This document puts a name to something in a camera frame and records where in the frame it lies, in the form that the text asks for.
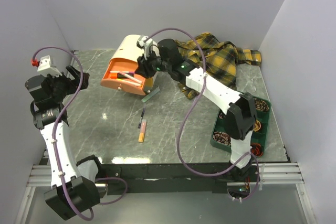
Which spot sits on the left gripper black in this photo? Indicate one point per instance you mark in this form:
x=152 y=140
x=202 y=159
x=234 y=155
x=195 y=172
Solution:
x=73 y=84

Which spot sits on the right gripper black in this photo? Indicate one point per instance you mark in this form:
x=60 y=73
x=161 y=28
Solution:
x=144 y=67

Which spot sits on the yellow drawer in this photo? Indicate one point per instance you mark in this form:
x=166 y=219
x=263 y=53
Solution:
x=148 y=84

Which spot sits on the cream round drawer organizer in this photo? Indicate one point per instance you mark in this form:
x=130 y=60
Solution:
x=125 y=59

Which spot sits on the pink top drawer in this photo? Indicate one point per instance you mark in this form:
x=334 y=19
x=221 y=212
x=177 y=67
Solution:
x=118 y=84

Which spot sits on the green highlighter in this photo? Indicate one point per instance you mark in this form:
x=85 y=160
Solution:
x=150 y=95

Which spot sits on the white pen pink cap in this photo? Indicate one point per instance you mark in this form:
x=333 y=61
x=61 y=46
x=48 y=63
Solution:
x=127 y=72

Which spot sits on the black thin pen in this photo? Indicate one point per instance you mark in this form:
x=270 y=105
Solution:
x=142 y=115

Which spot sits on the orange pink highlighter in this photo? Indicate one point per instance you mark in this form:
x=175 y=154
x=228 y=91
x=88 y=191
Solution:
x=142 y=131

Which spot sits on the white pen orange cap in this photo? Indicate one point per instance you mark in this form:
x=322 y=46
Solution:
x=132 y=78

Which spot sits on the orange black highlighter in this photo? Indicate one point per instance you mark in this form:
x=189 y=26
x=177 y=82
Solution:
x=117 y=76

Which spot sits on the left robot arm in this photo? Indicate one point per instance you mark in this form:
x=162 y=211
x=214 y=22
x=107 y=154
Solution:
x=73 y=188

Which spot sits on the yellow plaid shirt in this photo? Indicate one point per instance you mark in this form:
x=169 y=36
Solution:
x=221 y=58

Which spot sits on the dark patterned hair band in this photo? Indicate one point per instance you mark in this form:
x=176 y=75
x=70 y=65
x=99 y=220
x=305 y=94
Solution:
x=221 y=115

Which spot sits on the brown patterned hair band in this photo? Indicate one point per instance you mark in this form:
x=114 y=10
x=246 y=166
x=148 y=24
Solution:
x=222 y=138

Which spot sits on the green compartment tray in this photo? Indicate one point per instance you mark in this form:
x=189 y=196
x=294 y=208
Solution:
x=257 y=137

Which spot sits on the dark floral hair band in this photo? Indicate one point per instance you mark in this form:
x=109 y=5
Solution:
x=261 y=105

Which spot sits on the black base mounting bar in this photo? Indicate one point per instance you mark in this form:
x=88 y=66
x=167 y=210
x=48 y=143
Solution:
x=169 y=178

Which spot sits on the tan hair band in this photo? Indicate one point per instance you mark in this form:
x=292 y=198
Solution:
x=257 y=126

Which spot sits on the orange black hair band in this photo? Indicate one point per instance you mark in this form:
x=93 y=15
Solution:
x=257 y=149

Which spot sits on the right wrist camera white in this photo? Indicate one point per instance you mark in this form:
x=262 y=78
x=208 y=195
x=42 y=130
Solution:
x=145 y=43

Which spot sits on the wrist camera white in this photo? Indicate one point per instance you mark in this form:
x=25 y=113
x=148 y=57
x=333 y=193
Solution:
x=145 y=43
x=47 y=64

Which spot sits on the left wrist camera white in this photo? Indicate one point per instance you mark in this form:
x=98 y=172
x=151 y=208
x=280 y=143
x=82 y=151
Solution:
x=47 y=64

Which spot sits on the aluminium rail frame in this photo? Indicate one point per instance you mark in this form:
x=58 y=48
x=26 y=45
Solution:
x=104 y=122

